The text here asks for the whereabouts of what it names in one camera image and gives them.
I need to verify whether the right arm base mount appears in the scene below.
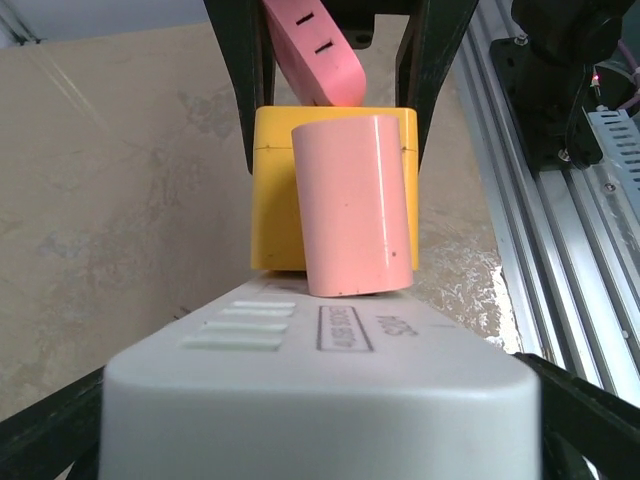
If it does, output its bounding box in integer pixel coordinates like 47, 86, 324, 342
489, 37, 603, 171

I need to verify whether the light blue cable duct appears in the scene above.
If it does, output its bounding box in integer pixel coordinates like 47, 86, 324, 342
588, 110, 639, 215

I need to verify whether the light pink plug adapter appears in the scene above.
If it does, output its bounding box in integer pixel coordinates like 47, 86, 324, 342
292, 115, 413, 297

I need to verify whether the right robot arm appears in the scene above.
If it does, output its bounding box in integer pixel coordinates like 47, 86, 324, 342
205, 1, 632, 171

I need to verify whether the yellow cube socket adapter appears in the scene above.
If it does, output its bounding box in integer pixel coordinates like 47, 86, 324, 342
251, 106, 419, 271

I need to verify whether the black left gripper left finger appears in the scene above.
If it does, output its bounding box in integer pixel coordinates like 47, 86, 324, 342
1, 372, 103, 479

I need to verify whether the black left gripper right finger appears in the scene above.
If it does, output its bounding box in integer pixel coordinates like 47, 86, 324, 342
514, 353, 639, 479

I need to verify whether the aluminium rail frame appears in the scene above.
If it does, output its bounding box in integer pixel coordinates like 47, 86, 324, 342
454, 1, 639, 403

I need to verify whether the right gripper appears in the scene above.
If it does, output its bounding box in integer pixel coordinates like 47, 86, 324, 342
204, 0, 478, 171

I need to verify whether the white power strip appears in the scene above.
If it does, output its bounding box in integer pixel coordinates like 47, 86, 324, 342
99, 275, 542, 479

